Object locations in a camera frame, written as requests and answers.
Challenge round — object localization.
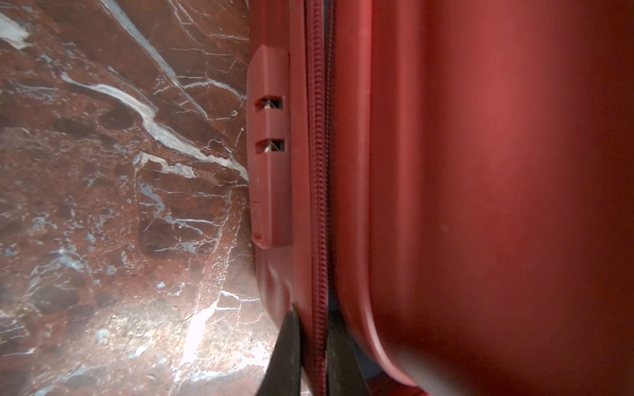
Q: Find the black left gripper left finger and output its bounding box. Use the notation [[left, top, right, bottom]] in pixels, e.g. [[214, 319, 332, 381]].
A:
[[256, 307, 302, 396]]

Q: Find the red hard-shell suitcase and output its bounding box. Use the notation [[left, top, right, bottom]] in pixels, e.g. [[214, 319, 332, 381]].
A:
[[247, 1, 633, 395]]

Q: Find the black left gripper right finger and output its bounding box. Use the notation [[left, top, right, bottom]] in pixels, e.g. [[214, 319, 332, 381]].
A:
[[327, 311, 371, 396]]

